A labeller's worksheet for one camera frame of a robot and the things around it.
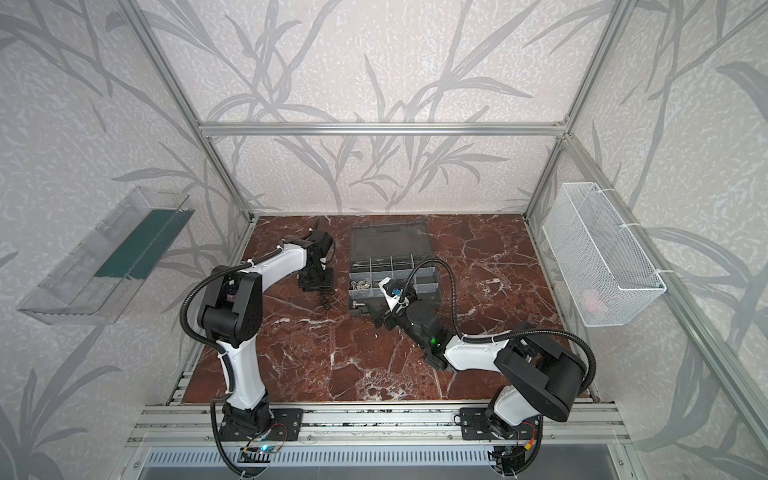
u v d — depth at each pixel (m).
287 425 0.73
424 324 0.62
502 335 0.50
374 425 0.75
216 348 0.54
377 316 0.72
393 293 0.68
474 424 0.74
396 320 0.71
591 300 0.74
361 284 0.97
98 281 0.64
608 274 0.61
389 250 1.12
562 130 0.94
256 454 0.72
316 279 0.85
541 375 0.44
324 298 0.96
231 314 0.53
